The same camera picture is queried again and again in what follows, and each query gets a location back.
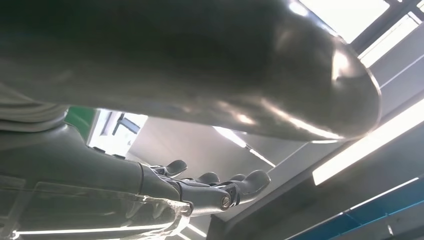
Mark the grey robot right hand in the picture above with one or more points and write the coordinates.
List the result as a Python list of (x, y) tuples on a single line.
[(198, 59)]

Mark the thin ceiling light strip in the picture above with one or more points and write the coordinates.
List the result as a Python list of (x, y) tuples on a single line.
[(232, 136)]

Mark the bright ceiling light panel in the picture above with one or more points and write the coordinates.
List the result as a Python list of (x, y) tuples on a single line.
[(348, 16)]

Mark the clear plastic plate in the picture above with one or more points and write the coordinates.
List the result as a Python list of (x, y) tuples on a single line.
[(99, 212)]

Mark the long ceiling light strip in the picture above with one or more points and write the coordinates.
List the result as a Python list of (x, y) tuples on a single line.
[(364, 145)]

